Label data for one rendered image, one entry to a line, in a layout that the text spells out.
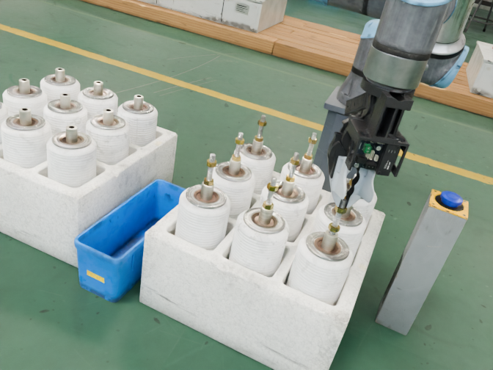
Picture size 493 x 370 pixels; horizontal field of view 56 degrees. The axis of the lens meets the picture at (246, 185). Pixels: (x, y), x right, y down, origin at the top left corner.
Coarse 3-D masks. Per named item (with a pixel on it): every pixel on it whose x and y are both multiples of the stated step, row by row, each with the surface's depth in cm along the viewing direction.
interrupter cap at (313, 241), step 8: (320, 232) 81; (312, 240) 79; (320, 240) 80; (312, 248) 77; (320, 248) 78; (336, 248) 79; (344, 248) 79; (320, 256) 75; (328, 256) 76; (336, 256) 76; (344, 256) 76
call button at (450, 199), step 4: (444, 192) 86; (448, 192) 87; (452, 192) 87; (440, 196) 86; (444, 196) 85; (448, 196) 85; (452, 196) 86; (456, 196) 86; (460, 196) 86; (444, 200) 85; (448, 200) 84; (452, 200) 84; (456, 200) 84; (460, 200) 85; (448, 204) 85; (452, 204) 84; (456, 204) 84; (460, 204) 85
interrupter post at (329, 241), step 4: (328, 232) 77; (324, 236) 77; (328, 236) 76; (332, 236) 76; (336, 236) 76; (324, 240) 77; (328, 240) 77; (332, 240) 76; (336, 240) 77; (324, 244) 77; (328, 244) 77; (332, 244) 77; (324, 248) 78; (328, 248) 77; (332, 248) 78
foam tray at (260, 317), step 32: (160, 224) 87; (160, 256) 85; (192, 256) 82; (224, 256) 86; (288, 256) 86; (160, 288) 89; (192, 288) 85; (224, 288) 82; (256, 288) 79; (288, 288) 79; (352, 288) 82; (192, 320) 89; (224, 320) 85; (256, 320) 82; (288, 320) 79; (320, 320) 76; (256, 352) 85; (288, 352) 82; (320, 352) 79
